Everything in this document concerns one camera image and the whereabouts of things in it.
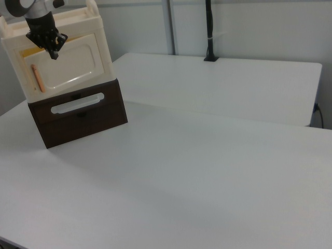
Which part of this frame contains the orange door handle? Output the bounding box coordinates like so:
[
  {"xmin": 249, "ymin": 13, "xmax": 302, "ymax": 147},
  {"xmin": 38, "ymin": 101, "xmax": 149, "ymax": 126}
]
[{"xmin": 30, "ymin": 64, "xmax": 47, "ymax": 93}]

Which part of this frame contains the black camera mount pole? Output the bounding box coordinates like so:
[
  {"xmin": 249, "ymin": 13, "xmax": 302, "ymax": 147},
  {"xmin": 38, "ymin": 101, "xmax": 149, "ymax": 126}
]
[{"xmin": 203, "ymin": 0, "xmax": 219, "ymax": 63}]

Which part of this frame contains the black cable at table edge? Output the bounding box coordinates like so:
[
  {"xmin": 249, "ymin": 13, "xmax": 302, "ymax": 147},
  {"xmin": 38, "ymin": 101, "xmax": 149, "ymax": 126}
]
[{"xmin": 314, "ymin": 103, "xmax": 325, "ymax": 129}]

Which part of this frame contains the grey wall panel post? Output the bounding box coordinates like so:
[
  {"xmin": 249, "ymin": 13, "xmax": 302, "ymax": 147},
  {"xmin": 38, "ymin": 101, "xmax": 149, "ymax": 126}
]
[{"xmin": 165, "ymin": 0, "xmax": 180, "ymax": 56}]

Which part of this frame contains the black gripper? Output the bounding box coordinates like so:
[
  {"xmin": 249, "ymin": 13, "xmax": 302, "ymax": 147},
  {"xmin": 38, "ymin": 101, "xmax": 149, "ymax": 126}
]
[{"xmin": 25, "ymin": 11, "xmax": 69, "ymax": 61}]

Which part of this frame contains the white drawer handle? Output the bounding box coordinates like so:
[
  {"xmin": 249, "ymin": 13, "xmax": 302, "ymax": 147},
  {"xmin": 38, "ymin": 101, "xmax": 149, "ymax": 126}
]
[{"xmin": 50, "ymin": 91, "xmax": 105, "ymax": 115}]

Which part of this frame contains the cream plastic cabinet body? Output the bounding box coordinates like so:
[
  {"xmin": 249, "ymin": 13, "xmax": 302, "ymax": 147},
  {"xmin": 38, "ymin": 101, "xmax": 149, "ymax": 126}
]
[{"xmin": 0, "ymin": 0, "xmax": 118, "ymax": 103}]

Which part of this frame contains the cream cabinet door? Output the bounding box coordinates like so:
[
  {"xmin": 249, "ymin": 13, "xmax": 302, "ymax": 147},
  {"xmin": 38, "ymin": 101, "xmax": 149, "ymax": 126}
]
[{"xmin": 23, "ymin": 42, "xmax": 106, "ymax": 92}]

